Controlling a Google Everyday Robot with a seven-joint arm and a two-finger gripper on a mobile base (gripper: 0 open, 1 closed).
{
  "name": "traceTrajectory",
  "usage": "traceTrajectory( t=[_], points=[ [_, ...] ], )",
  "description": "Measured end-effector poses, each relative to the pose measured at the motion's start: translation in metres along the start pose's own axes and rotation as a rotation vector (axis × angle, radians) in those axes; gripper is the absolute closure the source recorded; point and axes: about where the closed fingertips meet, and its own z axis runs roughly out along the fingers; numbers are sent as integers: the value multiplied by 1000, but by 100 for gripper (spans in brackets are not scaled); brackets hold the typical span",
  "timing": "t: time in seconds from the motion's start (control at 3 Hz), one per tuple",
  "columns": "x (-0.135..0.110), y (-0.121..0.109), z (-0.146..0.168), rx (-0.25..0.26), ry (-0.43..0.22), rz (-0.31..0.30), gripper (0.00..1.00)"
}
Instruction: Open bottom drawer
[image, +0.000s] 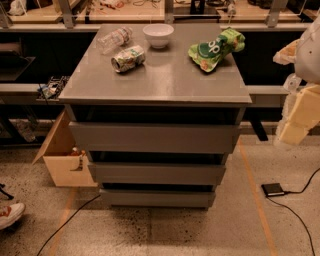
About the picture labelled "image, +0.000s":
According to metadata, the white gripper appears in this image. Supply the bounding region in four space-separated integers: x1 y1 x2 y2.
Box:
273 39 320 146

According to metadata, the grey bottom drawer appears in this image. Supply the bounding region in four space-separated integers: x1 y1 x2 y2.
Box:
100 189 215 208

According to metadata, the grey drawer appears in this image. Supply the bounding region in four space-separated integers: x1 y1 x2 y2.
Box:
69 122 239 154
100 189 215 208
88 162 225 185

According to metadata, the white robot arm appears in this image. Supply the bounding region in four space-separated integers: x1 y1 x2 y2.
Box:
273 17 320 149

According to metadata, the grey three-drawer cabinet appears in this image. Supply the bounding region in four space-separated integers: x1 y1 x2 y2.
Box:
59 23 251 193

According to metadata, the grey middle drawer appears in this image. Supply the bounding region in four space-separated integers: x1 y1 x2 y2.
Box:
88 162 225 185

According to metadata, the grey top drawer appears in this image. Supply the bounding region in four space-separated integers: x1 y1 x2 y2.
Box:
69 122 239 154

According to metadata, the open cardboard box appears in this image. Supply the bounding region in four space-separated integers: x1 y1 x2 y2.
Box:
33 110 97 187

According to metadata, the green chip bag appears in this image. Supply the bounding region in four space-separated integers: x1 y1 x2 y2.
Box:
188 28 245 73

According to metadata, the black foot pedal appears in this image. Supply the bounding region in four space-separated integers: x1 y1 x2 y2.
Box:
261 183 285 197

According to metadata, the white ceramic bowl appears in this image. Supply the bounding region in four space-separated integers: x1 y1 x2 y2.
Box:
143 23 174 49

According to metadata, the crushed green soda can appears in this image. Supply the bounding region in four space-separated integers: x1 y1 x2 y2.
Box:
111 45 145 73

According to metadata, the clear plastic water bottle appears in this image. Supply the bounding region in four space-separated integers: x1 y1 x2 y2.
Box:
97 26 132 55

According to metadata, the tray of small parts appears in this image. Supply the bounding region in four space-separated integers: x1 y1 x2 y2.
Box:
37 76 69 101

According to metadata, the white and orange sneaker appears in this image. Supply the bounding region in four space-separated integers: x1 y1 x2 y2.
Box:
0 203 26 230

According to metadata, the black pedal cable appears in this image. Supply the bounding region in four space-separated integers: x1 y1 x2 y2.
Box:
266 166 320 256

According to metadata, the black floor cable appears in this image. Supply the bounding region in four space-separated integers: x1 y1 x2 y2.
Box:
35 194 102 256

